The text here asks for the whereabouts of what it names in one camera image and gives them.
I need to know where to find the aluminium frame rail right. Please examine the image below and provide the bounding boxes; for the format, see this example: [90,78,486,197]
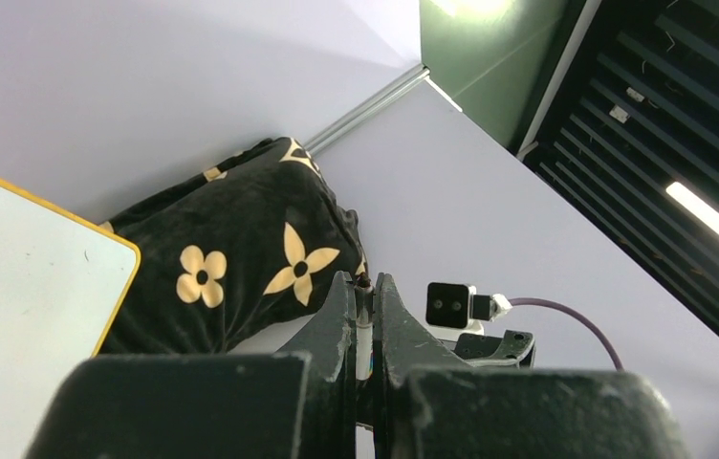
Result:
[304,64,430,156]

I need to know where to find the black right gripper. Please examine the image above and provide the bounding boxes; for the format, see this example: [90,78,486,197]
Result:
[441,330,535,369]

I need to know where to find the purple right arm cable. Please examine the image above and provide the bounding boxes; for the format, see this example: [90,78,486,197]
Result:
[508,296,625,373]

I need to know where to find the yellow framed whiteboard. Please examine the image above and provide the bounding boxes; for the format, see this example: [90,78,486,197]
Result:
[0,178,142,458]

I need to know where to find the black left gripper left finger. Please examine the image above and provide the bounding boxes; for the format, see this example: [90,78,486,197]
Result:
[27,272,356,458]

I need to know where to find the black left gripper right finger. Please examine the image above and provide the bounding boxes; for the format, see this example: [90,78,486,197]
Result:
[373,273,688,458]

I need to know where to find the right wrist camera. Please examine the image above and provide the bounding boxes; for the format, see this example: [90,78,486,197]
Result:
[425,282,512,330]

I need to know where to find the black floral blanket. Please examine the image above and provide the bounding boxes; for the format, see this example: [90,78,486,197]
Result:
[100,137,368,354]

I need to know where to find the white marker pen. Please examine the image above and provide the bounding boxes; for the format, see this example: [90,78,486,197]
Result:
[355,273,374,382]

